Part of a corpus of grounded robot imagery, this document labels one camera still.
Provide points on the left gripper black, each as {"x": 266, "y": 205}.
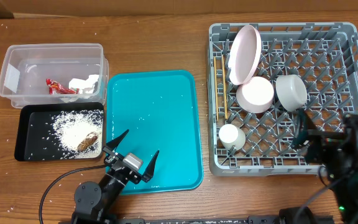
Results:
{"x": 109, "y": 147}

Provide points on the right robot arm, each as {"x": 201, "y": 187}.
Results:
{"x": 343, "y": 178}

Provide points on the large white plate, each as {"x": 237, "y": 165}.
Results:
{"x": 244, "y": 55}

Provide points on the red snack wrapper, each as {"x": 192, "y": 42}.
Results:
{"x": 56, "y": 88}

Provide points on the black plastic tray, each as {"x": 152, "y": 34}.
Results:
{"x": 36, "y": 140}

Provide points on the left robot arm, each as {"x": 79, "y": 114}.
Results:
{"x": 93, "y": 200}

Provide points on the crumpled white napkin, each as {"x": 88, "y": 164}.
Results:
{"x": 84, "y": 86}

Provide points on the brown food scrap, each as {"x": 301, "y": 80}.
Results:
{"x": 88, "y": 141}

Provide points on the grey bowl with rice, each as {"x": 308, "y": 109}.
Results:
{"x": 291, "y": 92}

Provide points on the teal plastic tray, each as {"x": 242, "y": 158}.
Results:
{"x": 159, "y": 110}

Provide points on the clear plastic bin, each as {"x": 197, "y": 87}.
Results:
{"x": 26, "y": 69}

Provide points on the white paper cup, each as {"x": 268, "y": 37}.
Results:
{"x": 232, "y": 136}

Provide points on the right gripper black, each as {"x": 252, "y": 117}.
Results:
{"x": 305, "y": 127}

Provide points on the small pink bowl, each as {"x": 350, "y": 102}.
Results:
{"x": 255, "y": 96}

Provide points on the white rice pile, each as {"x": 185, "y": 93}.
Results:
{"x": 68, "y": 128}

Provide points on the grey dishwasher rack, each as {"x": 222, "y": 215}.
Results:
{"x": 323, "y": 54}

